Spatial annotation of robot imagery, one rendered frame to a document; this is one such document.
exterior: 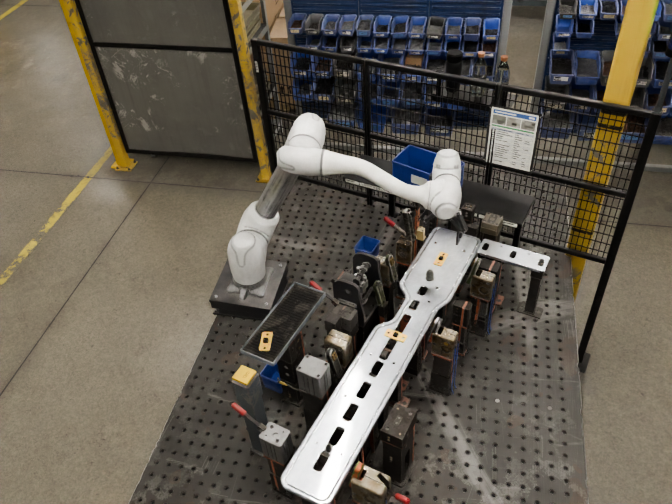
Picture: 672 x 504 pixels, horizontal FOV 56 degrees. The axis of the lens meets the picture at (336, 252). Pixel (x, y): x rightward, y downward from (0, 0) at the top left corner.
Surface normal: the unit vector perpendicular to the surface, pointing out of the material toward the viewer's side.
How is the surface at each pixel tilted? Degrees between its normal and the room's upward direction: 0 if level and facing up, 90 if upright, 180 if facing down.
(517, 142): 90
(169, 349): 0
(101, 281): 0
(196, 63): 89
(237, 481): 0
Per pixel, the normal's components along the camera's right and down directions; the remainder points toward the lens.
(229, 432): -0.06, -0.73
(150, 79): -0.23, 0.66
